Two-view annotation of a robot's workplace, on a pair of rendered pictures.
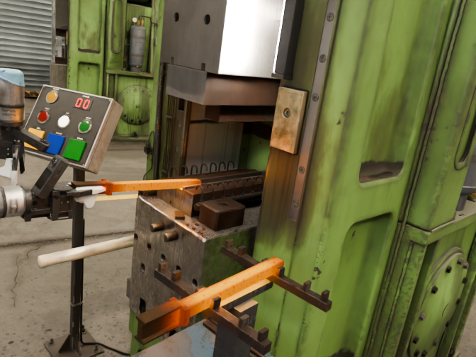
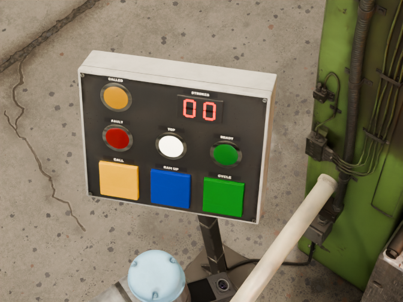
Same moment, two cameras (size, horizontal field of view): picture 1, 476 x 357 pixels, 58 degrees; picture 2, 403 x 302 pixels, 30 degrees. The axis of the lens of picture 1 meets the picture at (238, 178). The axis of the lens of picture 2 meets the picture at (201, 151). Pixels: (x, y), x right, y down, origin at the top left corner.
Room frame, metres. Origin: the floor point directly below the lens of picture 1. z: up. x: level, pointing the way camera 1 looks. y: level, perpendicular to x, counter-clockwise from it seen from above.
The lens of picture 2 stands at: (0.95, 0.62, 2.28)
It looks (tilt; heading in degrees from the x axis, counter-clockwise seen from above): 63 degrees down; 1
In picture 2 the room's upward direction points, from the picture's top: 11 degrees counter-clockwise
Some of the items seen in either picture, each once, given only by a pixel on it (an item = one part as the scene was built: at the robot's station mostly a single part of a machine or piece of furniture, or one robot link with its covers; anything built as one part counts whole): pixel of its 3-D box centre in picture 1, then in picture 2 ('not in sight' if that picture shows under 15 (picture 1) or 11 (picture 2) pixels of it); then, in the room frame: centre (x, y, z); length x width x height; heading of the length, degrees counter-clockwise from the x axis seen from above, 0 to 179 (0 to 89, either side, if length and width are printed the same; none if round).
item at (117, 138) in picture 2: (43, 116); (117, 138); (1.61, 0.78, 1.09); 0.05 x 0.03 x 0.04; 45
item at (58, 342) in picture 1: (74, 339); (217, 274); (1.65, 0.65, 0.05); 0.22 x 0.22 x 0.09; 45
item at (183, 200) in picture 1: (222, 186); not in sight; (1.46, 0.05, 0.96); 0.42 x 0.20 x 0.09; 135
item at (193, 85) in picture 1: (235, 86); not in sight; (1.46, 0.05, 1.32); 0.42 x 0.20 x 0.10; 135
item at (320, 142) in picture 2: not in sight; (320, 147); (1.66, 0.38, 0.80); 0.06 x 0.03 x 0.14; 45
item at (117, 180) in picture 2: (34, 139); (119, 179); (1.57, 0.79, 1.01); 0.07 x 0.05 x 0.07; 70
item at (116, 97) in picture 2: (52, 96); (116, 97); (1.65, 0.76, 1.16); 0.05 x 0.03 x 0.04; 45
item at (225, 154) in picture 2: (84, 126); (225, 154); (1.54, 0.59, 1.09); 0.05 x 0.03 x 0.04; 45
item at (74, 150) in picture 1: (75, 150); (223, 196); (1.50, 0.60, 1.01); 0.07 x 0.05 x 0.07; 70
